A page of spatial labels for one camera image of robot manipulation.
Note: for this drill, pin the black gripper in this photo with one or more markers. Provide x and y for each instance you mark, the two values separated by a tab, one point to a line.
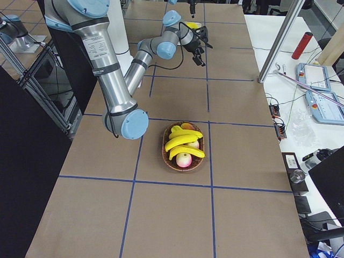
191	45

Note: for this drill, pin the yellow banana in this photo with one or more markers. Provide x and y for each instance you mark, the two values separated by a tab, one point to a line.
182	139
186	149
193	25
178	131

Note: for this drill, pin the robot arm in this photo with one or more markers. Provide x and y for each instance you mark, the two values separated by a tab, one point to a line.
100	25
13	30

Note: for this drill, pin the brown wicker basket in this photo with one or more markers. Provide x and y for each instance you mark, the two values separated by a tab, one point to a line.
196	161

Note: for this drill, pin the white bear tray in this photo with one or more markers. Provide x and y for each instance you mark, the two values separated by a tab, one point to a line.
188	32

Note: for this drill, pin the red yellow mango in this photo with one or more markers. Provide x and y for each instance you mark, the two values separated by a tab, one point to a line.
188	126

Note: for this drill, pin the red thermos bottle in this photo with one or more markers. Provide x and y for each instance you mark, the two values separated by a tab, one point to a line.
302	45

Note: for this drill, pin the pink white apple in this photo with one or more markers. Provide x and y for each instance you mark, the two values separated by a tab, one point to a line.
183	160

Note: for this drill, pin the far teach pendant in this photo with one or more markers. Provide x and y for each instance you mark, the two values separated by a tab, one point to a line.
315	76

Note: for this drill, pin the teach pendant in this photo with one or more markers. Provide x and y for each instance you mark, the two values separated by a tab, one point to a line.
315	76
323	107

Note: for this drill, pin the clear plastic wrap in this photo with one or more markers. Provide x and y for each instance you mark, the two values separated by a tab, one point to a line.
302	131

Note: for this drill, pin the near teach pendant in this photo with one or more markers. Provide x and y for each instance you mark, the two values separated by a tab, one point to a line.
323	107

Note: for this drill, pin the aluminium frame post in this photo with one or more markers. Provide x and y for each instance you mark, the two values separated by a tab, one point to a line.
286	26

